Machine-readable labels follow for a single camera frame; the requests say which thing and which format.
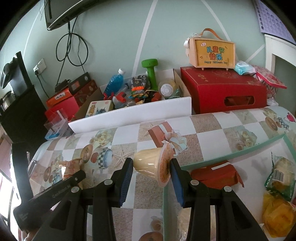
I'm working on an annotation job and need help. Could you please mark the white wall socket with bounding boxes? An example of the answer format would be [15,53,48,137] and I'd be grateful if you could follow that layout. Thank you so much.
[33,58,47,75]

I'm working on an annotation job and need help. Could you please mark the purple perforated board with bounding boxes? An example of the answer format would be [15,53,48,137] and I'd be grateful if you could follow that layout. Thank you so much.
[253,0,295,45]

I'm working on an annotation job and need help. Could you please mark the pudding jelly cup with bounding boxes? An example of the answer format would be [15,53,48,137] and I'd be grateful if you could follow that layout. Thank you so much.
[133,142,175,187]

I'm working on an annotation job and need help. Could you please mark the checkered picture tablecloth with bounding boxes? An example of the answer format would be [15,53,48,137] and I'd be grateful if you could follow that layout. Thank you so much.
[30,106,295,240]

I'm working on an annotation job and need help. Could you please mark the orange wooden handle case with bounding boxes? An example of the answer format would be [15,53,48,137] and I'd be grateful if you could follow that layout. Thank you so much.
[184,28,236,70]

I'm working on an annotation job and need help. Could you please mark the cardboard box of clutter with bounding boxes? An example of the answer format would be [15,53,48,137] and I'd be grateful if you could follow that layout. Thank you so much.
[72,69,191,121]

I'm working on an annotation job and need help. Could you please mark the blue wet wipes pack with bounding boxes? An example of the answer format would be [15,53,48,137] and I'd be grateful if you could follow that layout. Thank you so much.
[234,61,256,75]

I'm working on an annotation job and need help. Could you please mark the white foam board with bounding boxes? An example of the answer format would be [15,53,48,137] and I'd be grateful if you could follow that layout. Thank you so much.
[69,96,192,134]

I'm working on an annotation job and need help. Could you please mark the white shelf cabinet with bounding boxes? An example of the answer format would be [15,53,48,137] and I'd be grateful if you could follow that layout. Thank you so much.
[264,34,296,110]

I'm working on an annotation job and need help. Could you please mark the clear plastic box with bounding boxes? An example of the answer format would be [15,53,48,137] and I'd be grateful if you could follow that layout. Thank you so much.
[44,109,74,141]

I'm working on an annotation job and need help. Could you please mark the white round jar lid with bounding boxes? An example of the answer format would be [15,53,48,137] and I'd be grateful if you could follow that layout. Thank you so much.
[158,79,178,99]

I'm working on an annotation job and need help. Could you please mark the small red gift box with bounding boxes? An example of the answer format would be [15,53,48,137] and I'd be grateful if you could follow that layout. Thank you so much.
[191,161,244,190]

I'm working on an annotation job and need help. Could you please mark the wall mounted television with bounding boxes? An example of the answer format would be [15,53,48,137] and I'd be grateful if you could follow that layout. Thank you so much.
[44,0,100,31]

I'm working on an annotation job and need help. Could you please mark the teal rimmed white tray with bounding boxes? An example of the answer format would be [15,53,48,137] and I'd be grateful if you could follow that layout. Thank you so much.
[164,135,295,240]

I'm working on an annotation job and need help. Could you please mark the swiss roll snack packet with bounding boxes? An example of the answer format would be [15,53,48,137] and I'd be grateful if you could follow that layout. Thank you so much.
[59,158,84,180]

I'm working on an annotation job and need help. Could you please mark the green dumbbell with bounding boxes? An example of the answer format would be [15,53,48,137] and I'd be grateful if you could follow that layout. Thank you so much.
[142,59,158,90]

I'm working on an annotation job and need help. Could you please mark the green wrapped cake snack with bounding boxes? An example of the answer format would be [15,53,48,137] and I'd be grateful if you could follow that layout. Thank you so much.
[264,154,295,202]

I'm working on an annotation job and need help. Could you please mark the yellow snack bag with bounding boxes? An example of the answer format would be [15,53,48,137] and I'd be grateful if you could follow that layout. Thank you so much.
[262,192,295,238]

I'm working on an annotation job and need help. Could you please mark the red patterned flat box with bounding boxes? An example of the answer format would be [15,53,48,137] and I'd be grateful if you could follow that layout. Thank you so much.
[253,65,287,89]

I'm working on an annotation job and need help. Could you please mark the large red gift box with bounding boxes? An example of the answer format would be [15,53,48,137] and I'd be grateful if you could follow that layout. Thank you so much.
[180,67,267,114]

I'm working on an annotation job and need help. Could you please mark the black looped cable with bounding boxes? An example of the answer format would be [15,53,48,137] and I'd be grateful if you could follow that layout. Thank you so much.
[55,22,89,86]

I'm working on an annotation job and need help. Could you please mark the blue liquid bottle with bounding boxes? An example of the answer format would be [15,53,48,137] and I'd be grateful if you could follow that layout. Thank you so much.
[103,68,125,99]

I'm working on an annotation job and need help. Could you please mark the orange red stacked boxes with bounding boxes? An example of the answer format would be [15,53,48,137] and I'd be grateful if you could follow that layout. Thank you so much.
[45,72,98,120]

